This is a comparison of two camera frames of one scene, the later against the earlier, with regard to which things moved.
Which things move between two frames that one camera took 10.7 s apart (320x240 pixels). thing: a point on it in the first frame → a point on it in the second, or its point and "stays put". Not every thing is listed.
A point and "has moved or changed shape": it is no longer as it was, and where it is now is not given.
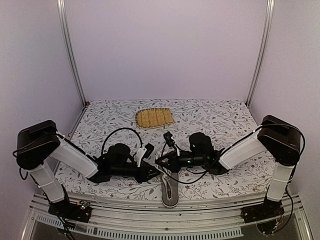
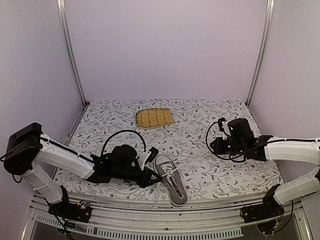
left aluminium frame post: x=64 y=33 stays put
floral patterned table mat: x=102 y=123 stays put
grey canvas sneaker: x=169 y=188 has moved or changed shape
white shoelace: x=163 y=173 → x=168 y=170
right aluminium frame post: x=268 y=29 stays put
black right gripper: x=173 y=164 → x=218 y=148
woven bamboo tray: x=153 y=117 stays put
